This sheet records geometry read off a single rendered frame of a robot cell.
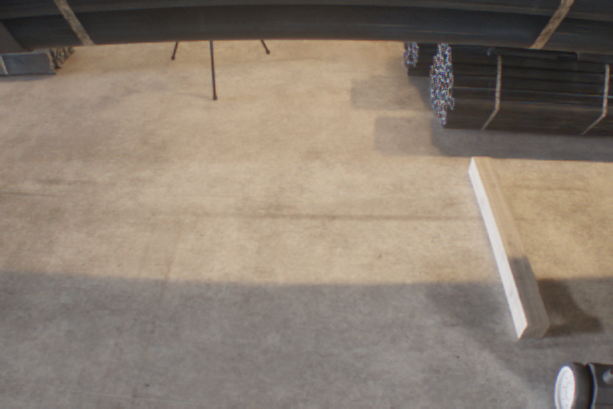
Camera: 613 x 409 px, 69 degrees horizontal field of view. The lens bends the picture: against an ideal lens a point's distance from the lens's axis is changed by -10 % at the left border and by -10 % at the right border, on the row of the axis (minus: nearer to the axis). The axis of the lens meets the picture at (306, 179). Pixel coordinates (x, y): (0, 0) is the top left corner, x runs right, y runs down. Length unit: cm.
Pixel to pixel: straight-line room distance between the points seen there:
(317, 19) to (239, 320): 116
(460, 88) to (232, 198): 130
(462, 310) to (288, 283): 71
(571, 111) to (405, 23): 170
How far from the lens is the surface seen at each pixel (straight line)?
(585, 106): 295
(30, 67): 394
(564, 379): 192
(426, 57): 319
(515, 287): 204
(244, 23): 134
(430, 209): 237
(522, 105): 276
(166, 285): 209
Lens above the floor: 162
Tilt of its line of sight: 41 degrees down
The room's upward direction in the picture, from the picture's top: straight up
